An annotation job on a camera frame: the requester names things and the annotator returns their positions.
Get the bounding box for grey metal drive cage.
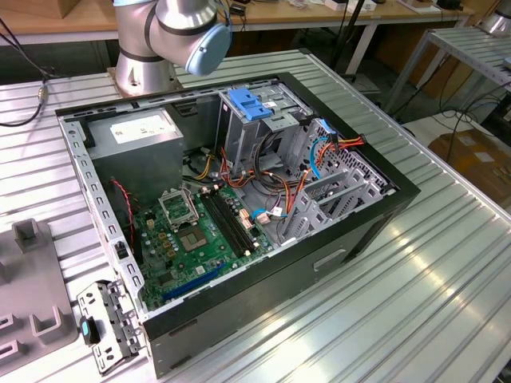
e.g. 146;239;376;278
216;81;313;179

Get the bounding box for grey power supply unit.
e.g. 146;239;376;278
85;108;185;200

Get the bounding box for grey cable with connector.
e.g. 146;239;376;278
0;18;51;128

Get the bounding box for small cardboard box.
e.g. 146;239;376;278
57;0;83;20

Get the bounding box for black RAM slot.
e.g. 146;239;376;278
200;193;241;259
205;192;247;257
216;189;257;253
211;191;252;255

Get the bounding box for blue expansion slot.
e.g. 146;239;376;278
163;264;229;303

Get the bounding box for black cable bundle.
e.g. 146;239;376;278
255;131;283;171

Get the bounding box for white box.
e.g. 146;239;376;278
325;0;378;13

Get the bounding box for black stand pole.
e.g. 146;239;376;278
330;0;366;79

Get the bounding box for CPU socket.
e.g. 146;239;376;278
176;225;212;253

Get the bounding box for grey parts rack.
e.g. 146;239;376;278
0;217;80;366

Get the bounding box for grey metal disk bay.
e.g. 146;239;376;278
278;165;391;247

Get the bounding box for metal card slot bracket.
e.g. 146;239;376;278
75;278;145;377

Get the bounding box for flat brown cardboard box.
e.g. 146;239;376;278
429;128;511;208

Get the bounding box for blue plastic drive latch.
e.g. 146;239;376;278
227;88;274;123

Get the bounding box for orange red disk power wire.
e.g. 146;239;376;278
287;134;367;212

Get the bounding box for green motherboard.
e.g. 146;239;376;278
133;184;277;313

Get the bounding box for red black twisted wire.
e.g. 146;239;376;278
110;178;137;251

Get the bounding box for metal socket cover frame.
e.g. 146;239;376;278
157;188;200;231

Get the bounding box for black latch with teal stripe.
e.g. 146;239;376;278
79;314;101;346

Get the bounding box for wooden top desk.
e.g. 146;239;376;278
0;0;476;79

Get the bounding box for black open PC case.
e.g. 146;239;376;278
54;71;422;380

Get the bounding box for metal slat side table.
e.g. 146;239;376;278
385;26;511;116

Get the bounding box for yellow orange power wires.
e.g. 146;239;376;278
194;153;215;181

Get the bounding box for blue flat data wire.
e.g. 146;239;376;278
308;118;340;181
250;206;289;219

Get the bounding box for orange red wire bundle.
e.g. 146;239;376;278
218;147;291;200

